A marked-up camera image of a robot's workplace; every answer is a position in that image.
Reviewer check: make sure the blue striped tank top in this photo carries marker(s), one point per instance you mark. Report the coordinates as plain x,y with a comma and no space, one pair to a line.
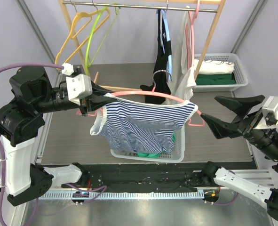
141,128

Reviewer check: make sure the folded white cloth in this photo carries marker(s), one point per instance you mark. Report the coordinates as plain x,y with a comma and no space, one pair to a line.
216,67

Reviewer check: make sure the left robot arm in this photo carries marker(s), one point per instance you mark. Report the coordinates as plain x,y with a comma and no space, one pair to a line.
21,119

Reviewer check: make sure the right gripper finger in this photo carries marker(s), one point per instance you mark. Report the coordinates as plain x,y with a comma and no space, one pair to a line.
221,129
240,106

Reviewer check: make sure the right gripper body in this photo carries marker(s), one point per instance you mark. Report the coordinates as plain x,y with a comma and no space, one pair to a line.
243,125

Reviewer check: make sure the white basket with clothes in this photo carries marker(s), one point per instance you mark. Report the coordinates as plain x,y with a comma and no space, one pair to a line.
239,72

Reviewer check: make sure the black tank top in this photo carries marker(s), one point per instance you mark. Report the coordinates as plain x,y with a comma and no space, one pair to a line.
160,73

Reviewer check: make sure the white slotted cable duct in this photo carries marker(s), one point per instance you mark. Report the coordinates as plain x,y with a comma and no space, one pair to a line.
77,195

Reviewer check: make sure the white empty basket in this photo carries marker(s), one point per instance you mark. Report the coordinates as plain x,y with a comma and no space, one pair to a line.
176,156

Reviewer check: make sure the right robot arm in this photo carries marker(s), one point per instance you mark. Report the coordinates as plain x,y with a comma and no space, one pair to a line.
265,141

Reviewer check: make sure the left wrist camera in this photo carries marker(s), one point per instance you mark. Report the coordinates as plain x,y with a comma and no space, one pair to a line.
78,84

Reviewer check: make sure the light blue hanger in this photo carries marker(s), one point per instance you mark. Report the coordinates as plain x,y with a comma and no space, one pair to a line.
166,42

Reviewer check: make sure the white tank top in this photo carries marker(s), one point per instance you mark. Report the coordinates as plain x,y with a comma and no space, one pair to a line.
183,80

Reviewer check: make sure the folded green cloth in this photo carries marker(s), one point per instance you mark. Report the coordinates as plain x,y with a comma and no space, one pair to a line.
215,79

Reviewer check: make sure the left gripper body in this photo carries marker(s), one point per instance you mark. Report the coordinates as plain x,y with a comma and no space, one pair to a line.
84,105

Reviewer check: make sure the light pink hanger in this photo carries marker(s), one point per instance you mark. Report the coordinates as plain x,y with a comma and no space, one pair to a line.
190,38

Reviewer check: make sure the green tank top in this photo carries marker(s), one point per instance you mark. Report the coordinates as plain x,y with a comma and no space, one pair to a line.
154,155

